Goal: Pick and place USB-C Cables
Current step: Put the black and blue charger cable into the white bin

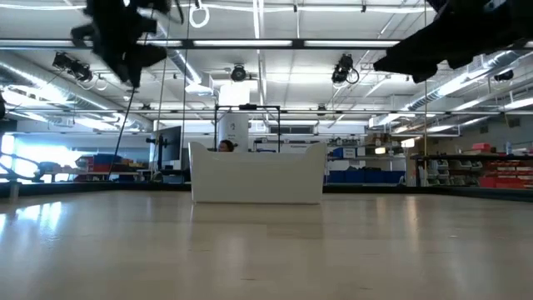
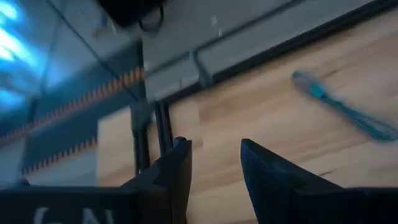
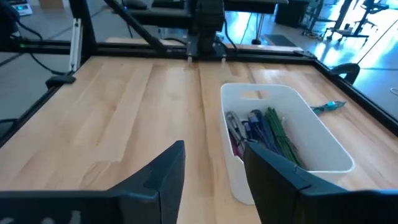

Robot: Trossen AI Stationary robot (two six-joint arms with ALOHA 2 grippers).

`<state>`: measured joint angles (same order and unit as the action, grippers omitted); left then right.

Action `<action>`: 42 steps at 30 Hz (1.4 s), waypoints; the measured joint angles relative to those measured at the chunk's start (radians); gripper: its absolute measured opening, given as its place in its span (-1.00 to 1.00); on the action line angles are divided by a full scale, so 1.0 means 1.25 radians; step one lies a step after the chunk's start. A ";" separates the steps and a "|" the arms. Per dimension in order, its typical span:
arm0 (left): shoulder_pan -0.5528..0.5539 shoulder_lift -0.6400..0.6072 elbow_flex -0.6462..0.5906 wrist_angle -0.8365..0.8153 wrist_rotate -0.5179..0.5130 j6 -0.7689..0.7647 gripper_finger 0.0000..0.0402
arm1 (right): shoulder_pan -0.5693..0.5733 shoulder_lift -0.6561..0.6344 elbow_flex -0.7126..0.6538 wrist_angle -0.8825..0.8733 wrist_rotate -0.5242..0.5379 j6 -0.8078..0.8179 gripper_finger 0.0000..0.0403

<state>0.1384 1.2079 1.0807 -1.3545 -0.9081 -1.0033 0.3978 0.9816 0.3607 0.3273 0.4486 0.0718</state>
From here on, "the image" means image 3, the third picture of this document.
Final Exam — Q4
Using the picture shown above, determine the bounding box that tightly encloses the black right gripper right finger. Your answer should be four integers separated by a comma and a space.
243, 142, 398, 224

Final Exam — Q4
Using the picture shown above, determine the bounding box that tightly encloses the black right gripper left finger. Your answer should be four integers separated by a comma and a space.
0, 139, 187, 224

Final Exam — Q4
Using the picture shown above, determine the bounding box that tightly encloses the green black braided USB-C cable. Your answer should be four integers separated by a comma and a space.
264, 106, 308, 170

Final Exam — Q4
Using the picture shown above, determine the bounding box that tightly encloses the white plastic bin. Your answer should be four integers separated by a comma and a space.
219, 82, 356, 206

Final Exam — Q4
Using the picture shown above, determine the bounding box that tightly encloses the black office chair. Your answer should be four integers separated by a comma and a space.
329, 62, 361, 85

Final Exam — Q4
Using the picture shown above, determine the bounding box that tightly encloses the red braided USB-C cable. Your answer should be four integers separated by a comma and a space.
229, 133, 246, 159

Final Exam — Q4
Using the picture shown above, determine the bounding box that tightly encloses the blue braided USB-C cable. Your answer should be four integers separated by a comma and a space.
242, 108, 282, 156

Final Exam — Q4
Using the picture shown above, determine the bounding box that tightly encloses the white black braided USB-C cable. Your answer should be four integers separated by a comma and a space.
224, 110, 249, 147

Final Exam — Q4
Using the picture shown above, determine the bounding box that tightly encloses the teal braided USB-C cable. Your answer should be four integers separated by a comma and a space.
310, 100, 347, 116

